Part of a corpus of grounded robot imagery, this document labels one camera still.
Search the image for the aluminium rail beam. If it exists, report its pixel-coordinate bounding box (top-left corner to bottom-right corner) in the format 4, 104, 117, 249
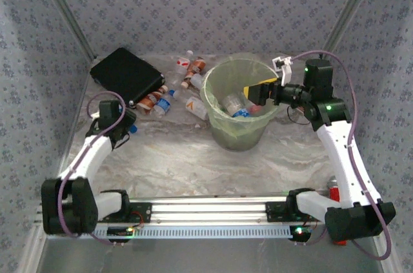
35, 196, 327, 225

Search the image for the blue label water bottle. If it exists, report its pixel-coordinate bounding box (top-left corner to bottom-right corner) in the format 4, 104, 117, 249
154, 89, 178, 117

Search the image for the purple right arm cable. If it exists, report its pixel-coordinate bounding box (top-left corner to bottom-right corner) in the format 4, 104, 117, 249
291, 50, 393, 261

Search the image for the short brown label bottle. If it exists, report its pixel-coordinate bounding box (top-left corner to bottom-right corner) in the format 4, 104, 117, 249
137, 85, 168, 114

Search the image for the small lit controller board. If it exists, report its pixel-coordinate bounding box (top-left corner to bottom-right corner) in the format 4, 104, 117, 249
106, 226, 135, 238
289, 225, 312, 242

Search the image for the aluminium side rail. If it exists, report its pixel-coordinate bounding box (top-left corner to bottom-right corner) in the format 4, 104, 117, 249
27, 56, 97, 273

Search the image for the white slotted cable duct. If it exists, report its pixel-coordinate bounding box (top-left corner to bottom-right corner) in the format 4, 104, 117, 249
93, 225, 294, 240

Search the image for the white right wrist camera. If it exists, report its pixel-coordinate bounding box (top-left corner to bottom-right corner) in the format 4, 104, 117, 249
272, 56, 294, 86

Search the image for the white bottle orange mark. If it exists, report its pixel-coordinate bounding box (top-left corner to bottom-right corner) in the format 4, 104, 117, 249
185, 96, 210, 121

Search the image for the translucent green waste bin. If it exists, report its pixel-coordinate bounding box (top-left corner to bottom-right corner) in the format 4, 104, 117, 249
199, 52, 281, 137

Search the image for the crushed blue label bottle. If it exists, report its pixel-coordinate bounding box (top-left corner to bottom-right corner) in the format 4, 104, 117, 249
231, 108, 252, 119

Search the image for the long brown label bottle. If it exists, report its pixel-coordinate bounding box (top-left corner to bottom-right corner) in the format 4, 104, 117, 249
181, 56, 207, 89

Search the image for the grey plastic bin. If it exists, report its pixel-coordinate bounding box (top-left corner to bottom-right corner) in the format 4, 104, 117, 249
211, 121, 268, 152

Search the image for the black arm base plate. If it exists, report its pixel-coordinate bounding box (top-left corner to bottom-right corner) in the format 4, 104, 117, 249
96, 202, 153, 224
265, 201, 325, 223

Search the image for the frosted white plastic bottle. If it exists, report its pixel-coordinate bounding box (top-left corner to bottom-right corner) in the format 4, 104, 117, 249
190, 74, 206, 90

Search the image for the aluminium corner post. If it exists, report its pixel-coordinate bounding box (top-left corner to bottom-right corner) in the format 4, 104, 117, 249
319, 0, 385, 61
34, 0, 97, 61

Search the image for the clear bottle red label white cap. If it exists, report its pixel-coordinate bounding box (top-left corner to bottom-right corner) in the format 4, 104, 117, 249
176, 50, 194, 76

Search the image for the black hard case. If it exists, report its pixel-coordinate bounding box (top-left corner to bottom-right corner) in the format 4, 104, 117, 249
89, 47, 166, 106

